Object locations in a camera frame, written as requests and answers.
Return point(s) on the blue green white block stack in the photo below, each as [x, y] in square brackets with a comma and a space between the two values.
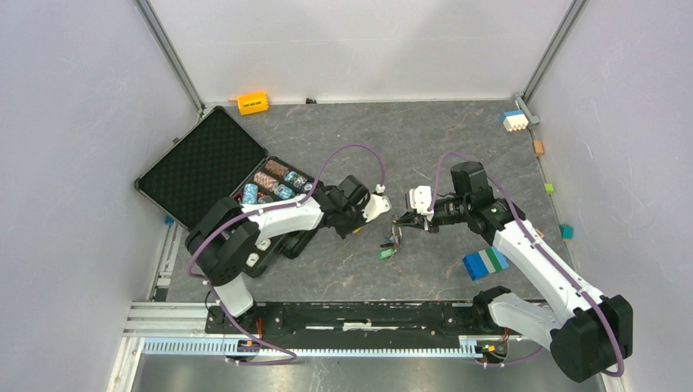
[483, 263]

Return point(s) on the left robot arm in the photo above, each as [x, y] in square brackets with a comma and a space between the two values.
[270, 232]

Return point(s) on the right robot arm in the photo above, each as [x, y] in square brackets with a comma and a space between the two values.
[585, 331]

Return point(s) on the small teal cube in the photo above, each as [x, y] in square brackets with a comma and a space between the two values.
[567, 231]

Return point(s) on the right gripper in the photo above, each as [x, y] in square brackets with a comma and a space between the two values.
[418, 222]

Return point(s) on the blue white toy block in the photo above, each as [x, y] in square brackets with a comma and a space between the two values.
[515, 120]

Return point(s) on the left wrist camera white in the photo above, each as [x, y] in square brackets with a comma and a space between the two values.
[376, 206]

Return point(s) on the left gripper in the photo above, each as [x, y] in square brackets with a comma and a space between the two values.
[343, 231]

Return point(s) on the small orange cube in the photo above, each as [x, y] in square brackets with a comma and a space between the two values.
[538, 148]

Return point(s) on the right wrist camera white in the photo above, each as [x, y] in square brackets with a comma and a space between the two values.
[420, 200]

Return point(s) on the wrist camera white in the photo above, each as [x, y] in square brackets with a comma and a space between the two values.
[376, 206]
[420, 200]

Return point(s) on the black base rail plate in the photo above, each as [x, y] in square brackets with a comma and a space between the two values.
[356, 325]

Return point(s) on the black poker chip case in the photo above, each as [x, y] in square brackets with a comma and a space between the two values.
[200, 182]

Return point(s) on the orange yellow toy block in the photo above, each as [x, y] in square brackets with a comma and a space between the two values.
[252, 103]

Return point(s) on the keyring with keys bunch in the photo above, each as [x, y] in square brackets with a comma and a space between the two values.
[392, 242]

